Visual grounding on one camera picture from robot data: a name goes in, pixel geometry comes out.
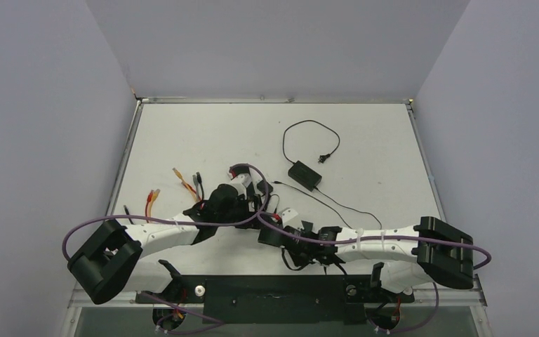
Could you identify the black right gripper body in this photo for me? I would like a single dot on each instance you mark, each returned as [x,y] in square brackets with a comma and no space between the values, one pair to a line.
[269,234]

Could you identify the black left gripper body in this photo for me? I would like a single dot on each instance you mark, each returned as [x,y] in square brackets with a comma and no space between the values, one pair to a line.
[243,208]

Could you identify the large black network switch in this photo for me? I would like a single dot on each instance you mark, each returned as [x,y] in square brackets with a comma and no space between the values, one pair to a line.
[270,237]

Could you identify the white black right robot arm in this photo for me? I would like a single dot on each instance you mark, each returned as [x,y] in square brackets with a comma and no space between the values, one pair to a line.
[404,257]

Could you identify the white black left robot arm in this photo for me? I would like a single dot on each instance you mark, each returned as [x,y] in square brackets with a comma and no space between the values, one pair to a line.
[110,260]

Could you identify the black power adapter brick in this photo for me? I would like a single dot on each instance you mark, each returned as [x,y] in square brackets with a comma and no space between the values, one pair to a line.
[304,175]

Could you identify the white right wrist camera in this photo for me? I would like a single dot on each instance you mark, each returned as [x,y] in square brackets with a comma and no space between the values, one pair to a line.
[289,217]

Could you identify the black mounting base plate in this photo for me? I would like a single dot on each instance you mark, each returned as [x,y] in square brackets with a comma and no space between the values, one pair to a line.
[278,299]

